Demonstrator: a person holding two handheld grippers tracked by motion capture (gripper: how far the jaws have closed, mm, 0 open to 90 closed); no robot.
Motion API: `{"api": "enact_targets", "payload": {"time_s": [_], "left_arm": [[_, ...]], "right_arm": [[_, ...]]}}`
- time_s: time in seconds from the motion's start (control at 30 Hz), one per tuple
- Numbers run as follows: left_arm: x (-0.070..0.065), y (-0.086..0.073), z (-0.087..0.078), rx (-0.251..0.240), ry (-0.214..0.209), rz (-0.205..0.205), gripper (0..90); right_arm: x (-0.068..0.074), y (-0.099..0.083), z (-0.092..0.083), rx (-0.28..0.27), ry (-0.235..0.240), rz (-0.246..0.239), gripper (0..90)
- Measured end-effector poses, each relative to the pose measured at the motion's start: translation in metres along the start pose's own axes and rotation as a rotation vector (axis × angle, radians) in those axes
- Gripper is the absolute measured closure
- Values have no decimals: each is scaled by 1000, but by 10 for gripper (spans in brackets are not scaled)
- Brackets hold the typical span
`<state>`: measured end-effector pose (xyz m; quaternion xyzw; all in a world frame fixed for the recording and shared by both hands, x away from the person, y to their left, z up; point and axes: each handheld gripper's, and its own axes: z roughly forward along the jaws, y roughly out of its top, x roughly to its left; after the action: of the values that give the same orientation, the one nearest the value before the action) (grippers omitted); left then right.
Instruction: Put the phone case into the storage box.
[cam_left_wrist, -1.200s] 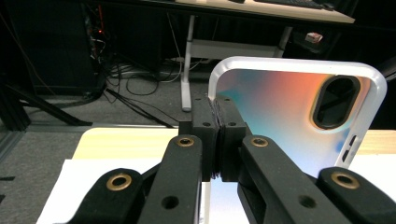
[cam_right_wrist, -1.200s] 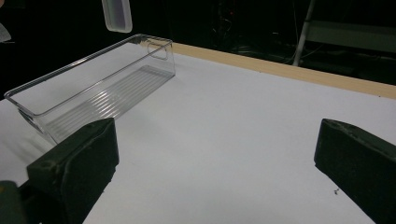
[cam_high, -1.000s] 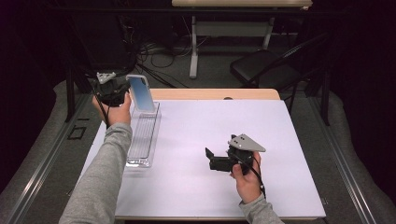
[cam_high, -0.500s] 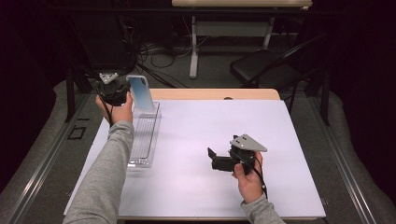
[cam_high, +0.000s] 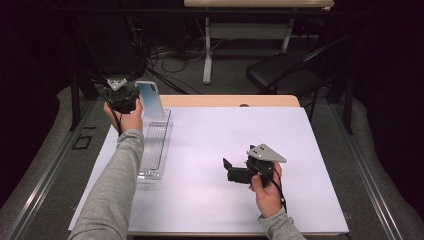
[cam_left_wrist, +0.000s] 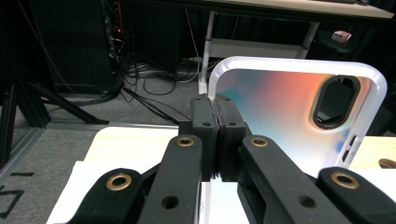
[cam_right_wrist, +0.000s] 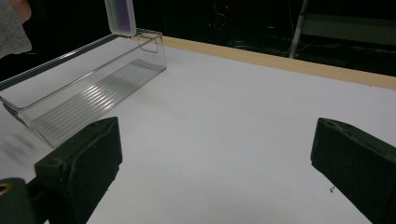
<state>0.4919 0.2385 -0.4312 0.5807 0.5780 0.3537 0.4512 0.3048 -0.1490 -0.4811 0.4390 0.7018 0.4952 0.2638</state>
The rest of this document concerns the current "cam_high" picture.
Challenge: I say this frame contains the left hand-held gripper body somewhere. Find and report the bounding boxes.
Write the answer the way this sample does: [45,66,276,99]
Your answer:
[104,77,141,115]

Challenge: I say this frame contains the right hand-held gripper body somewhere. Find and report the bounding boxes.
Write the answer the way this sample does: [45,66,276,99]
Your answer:
[226,142,288,188]

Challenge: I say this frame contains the phone case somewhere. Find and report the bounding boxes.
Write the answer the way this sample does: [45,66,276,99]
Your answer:
[134,80,167,120]

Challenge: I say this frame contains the clear plastic box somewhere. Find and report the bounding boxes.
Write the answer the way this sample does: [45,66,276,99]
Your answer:
[137,108,174,181]

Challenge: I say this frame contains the person's left hand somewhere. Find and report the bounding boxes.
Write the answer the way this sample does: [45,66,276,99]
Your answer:
[103,98,145,135]

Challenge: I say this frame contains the person's right hand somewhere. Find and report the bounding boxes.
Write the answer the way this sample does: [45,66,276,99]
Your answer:
[248,161,285,220]

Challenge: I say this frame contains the white board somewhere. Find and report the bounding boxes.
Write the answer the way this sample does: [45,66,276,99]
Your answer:
[68,105,350,234]

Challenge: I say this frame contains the black metal stand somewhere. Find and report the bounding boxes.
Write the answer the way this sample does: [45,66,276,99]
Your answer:
[69,71,131,132]

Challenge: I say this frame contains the wooden table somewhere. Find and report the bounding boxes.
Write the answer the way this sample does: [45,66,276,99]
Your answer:
[68,94,350,238]

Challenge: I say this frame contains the black folding chair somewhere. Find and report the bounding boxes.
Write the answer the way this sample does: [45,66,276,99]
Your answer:
[245,34,355,123]

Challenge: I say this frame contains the white legged desk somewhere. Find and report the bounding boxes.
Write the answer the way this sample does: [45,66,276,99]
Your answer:
[183,0,335,85]

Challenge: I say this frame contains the left hand-held gripper cable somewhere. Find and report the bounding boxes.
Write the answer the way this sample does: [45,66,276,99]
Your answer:
[105,94,123,136]

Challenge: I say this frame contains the hand-held gripper cable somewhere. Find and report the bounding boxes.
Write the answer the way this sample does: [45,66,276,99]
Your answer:
[255,165,289,215]
[105,94,123,136]

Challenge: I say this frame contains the bundle of floor cables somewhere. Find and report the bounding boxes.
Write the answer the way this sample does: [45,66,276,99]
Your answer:
[126,16,224,95]

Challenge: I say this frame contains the right hand-held gripper cable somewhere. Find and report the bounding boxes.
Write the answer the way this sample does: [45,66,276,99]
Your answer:
[255,165,289,215]

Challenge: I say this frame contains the aluminium floor rail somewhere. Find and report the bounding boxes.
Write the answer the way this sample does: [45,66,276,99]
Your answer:
[3,99,98,240]
[331,101,406,240]

